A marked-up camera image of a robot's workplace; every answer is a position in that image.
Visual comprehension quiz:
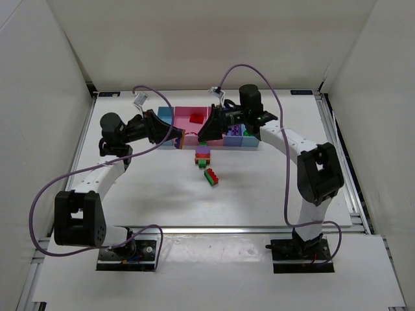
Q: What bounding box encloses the green lego brick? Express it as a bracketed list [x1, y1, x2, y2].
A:
[243, 130, 253, 137]

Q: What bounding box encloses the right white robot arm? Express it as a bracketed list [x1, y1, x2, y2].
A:
[198, 84, 344, 259]

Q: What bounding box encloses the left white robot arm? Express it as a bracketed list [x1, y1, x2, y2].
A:
[54, 109, 185, 257]

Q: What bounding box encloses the narrow pink bin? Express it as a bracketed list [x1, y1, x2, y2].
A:
[207, 139, 224, 147]

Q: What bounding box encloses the left light blue bin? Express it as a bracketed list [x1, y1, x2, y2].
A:
[157, 106, 174, 148]

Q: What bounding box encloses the light blue bin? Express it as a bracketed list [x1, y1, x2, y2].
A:
[241, 129, 259, 148]
[157, 106, 174, 148]

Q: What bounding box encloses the dark blue bin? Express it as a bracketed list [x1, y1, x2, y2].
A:
[224, 124, 243, 147]

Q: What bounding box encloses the striped purple red lego stack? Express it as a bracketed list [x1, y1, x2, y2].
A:
[172, 128, 185, 150]

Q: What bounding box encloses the large pink bin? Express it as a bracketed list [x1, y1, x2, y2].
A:
[174, 106, 209, 148]

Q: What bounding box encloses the purple green red lego stack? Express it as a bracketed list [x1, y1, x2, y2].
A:
[194, 144, 211, 168]

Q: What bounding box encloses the right light blue bin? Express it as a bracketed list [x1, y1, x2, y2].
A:
[241, 129, 259, 148]

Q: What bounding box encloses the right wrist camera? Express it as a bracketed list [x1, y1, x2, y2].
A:
[209, 86, 225, 106]

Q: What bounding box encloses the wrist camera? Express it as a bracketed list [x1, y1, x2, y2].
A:
[209, 86, 225, 106]
[133, 92, 148, 115]

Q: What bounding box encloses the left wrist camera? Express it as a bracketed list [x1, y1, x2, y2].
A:
[133, 92, 148, 115]

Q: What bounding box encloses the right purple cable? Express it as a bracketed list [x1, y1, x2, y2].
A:
[219, 63, 343, 267]

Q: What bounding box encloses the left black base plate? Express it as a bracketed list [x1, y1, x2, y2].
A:
[96, 235, 158, 272]

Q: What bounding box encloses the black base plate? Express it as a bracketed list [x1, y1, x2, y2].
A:
[265, 238, 335, 274]
[96, 235, 158, 272]

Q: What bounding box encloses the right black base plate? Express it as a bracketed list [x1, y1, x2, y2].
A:
[265, 238, 335, 274]

